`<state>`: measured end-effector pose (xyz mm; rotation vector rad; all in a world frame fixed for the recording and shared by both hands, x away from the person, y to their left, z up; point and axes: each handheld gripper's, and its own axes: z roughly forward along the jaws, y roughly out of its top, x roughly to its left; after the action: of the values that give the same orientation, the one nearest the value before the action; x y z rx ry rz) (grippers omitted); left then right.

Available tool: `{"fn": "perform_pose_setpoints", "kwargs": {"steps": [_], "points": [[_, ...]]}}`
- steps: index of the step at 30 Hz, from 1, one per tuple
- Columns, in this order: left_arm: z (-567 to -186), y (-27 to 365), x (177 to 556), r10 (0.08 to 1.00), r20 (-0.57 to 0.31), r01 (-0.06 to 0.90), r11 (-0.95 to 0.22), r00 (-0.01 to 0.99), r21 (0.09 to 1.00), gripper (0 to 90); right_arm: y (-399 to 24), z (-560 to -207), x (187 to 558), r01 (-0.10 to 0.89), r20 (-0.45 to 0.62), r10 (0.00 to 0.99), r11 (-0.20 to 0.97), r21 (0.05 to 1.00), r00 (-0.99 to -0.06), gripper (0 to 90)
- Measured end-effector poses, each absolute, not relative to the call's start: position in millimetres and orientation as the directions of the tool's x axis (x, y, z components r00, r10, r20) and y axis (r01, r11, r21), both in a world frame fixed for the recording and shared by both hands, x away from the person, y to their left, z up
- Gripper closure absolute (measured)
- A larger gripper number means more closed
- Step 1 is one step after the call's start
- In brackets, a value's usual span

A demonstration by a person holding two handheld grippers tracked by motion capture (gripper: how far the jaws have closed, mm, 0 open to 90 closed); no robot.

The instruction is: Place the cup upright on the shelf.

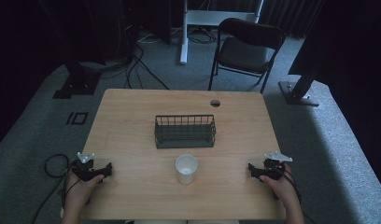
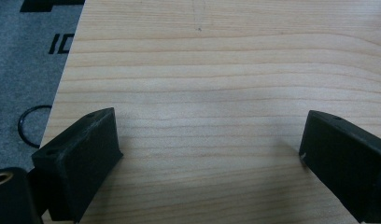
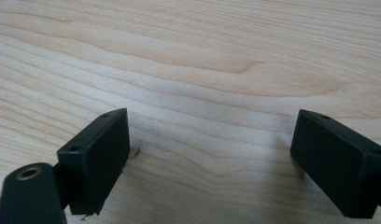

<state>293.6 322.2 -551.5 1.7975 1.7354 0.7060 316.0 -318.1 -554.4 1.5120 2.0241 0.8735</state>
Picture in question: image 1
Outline black floor cables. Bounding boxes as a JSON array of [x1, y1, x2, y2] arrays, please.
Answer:
[[101, 27, 171, 91]]

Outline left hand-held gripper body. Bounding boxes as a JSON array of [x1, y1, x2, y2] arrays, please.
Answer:
[[70, 151, 103, 183]]

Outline black folding chair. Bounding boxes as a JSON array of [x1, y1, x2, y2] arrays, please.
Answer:
[[207, 17, 288, 95]]

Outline dark curtain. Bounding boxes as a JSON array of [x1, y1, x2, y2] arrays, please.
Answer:
[[259, 0, 327, 39]]

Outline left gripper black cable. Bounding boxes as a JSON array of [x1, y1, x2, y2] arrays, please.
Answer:
[[31, 153, 75, 224]]

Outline white paper cup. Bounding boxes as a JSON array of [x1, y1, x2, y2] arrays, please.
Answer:
[[174, 153, 199, 186]]

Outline black wire basket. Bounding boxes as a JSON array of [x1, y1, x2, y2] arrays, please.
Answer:
[[153, 114, 218, 150]]

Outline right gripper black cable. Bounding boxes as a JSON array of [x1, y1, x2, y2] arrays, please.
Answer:
[[271, 163, 318, 224]]

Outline white desk frame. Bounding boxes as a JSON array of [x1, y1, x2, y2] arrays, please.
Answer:
[[178, 0, 265, 66]]

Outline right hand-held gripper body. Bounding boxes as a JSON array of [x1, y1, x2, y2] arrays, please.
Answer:
[[261, 150, 293, 182]]

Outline black metal stand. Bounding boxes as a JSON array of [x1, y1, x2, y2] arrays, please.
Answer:
[[52, 0, 107, 100], [277, 46, 324, 107]]

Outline person's left hand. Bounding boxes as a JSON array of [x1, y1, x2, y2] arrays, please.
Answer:
[[64, 170, 106, 209]]

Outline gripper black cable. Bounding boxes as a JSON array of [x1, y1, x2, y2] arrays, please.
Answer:
[[271, 163, 318, 224], [31, 153, 75, 224]]

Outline person's right hand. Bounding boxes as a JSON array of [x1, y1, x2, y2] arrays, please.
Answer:
[[259, 163, 298, 206]]

